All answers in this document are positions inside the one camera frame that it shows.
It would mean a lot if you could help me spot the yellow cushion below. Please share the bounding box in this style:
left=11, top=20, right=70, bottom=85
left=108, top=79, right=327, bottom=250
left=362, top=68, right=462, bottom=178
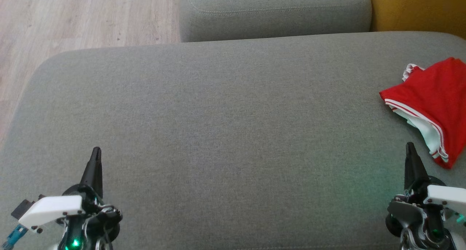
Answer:
left=368, top=0, right=466, bottom=39

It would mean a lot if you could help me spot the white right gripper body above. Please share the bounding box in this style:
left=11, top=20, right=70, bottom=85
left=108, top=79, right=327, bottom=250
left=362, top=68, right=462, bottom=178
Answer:
left=386, top=185, right=466, bottom=222

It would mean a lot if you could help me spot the red basketball jersey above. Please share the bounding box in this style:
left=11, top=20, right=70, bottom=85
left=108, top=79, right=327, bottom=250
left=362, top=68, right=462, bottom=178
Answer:
left=379, top=57, right=466, bottom=169

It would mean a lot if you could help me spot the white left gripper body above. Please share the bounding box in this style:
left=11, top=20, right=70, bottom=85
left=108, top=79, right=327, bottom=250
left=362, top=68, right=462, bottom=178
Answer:
left=19, top=184, right=110, bottom=232

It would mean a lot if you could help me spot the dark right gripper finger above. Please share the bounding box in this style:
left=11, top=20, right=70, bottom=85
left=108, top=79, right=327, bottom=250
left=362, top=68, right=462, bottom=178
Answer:
left=404, top=142, right=430, bottom=192

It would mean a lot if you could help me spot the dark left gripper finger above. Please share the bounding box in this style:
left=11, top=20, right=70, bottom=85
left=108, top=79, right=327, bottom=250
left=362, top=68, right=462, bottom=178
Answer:
left=80, top=147, right=103, bottom=198

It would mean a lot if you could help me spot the left cable with teal plug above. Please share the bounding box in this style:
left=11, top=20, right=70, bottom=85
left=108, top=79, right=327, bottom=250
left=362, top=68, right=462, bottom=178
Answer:
left=2, top=224, right=28, bottom=250

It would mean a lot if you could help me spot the grey sofa seat cushion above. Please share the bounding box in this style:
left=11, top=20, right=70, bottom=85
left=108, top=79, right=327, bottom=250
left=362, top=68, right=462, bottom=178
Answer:
left=0, top=31, right=466, bottom=250

